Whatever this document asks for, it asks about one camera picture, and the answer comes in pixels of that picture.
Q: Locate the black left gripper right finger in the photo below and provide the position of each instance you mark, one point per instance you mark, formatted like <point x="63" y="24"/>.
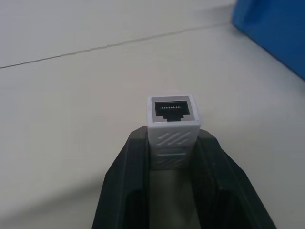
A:
<point x="221" y="181"/>

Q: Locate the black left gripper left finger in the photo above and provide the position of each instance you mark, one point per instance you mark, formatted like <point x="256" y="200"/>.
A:
<point x="124" y="181"/>

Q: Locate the white ethernet coupler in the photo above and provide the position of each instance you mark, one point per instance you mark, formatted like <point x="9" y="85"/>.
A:
<point x="172" y="133"/>

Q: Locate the blue plastic bin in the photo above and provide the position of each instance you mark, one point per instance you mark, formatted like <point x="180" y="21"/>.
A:
<point x="271" y="28"/>

